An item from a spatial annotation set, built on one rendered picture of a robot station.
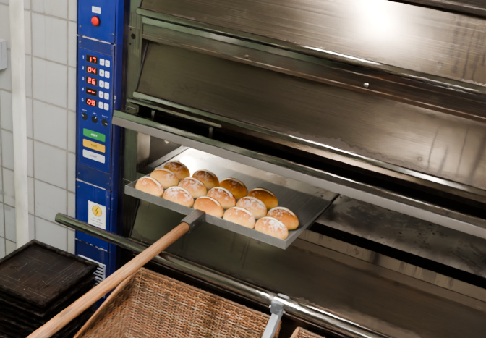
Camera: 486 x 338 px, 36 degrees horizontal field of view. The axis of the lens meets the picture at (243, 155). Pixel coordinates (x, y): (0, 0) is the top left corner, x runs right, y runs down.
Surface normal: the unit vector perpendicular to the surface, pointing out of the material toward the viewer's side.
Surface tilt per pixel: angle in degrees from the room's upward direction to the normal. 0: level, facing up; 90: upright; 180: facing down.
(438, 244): 0
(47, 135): 90
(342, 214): 0
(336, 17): 70
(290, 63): 90
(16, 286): 0
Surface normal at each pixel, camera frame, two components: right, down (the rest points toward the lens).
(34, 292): 0.10, -0.91
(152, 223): -0.40, -0.02
